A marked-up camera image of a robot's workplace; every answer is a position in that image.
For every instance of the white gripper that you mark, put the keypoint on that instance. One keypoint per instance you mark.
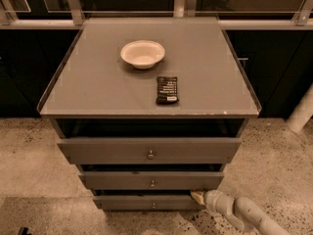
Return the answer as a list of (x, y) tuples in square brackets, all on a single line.
[(211, 200)]

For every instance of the grey bottom drawer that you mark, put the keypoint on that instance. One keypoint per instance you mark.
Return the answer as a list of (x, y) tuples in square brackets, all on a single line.
[(147, 203)]

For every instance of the grey drawer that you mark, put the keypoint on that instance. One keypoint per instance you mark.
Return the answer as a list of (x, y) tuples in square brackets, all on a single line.
[(151, 180), (149, 151), (147, 203)]

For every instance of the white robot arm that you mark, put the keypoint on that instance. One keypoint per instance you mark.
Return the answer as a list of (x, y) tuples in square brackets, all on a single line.
[(243, 213)]

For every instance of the grey drawer cabinet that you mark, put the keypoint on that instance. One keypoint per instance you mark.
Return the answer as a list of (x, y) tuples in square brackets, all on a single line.
[(96, 94)]

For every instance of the grey top drawer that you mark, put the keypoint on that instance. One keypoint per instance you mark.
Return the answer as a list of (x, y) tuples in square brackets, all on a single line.
[(149, 151)]

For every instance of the grey middle drawer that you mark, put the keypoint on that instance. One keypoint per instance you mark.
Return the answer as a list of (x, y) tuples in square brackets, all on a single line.
[(151, 180)]

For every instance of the black snack bar packet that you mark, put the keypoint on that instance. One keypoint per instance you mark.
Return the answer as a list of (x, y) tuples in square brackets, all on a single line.
[(167, 90)]

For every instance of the white pillar base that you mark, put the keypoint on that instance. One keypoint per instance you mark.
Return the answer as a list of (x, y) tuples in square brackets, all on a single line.
[(302, 112)]

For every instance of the white bowl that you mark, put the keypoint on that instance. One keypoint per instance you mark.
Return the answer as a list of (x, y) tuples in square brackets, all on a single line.
[(142, 54)]

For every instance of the metal window rail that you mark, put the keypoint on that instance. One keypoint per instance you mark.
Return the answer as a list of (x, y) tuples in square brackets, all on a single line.
[(230, 14)]

